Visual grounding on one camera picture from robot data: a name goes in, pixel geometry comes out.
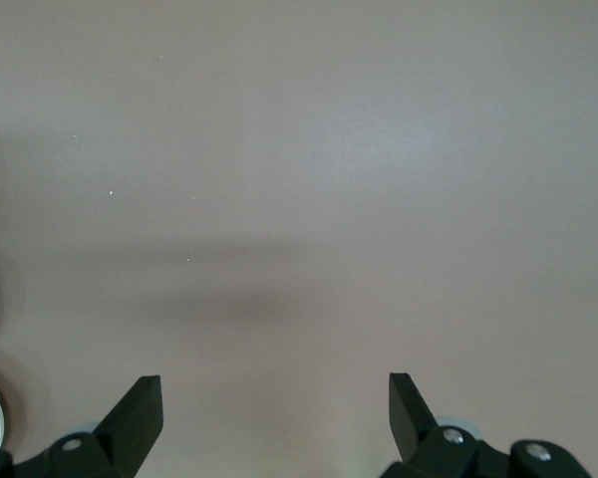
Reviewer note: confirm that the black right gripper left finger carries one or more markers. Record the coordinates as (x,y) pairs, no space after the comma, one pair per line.
(129,433)

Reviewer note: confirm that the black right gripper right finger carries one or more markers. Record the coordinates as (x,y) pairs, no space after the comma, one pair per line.
(418,438)

